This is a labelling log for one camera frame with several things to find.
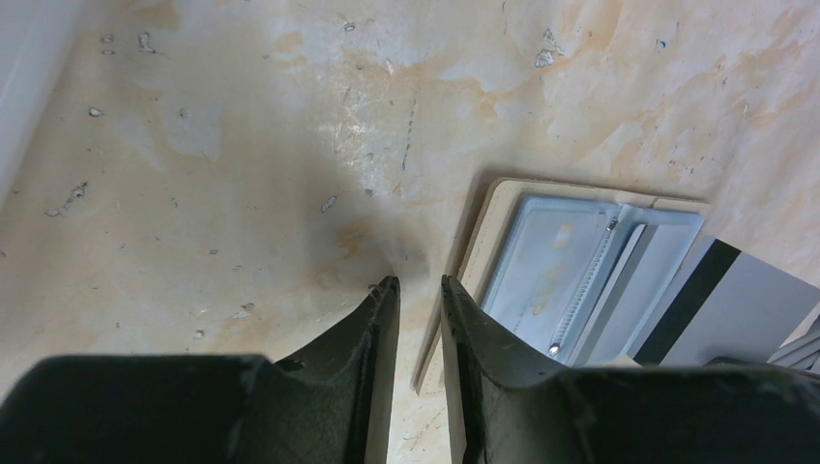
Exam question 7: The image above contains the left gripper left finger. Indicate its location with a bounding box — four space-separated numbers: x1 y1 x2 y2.
249 275 400 463

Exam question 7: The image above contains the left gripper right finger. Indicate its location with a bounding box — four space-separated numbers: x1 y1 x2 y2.
440 275 577 463

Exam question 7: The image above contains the beige card holder wallet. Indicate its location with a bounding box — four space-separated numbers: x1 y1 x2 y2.
457 178 710 366

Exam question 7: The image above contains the silver VIP credit card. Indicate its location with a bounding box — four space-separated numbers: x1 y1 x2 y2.
566 224 699 366

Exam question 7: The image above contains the white credit card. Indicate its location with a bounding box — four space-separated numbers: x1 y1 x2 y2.
481 195 622 360

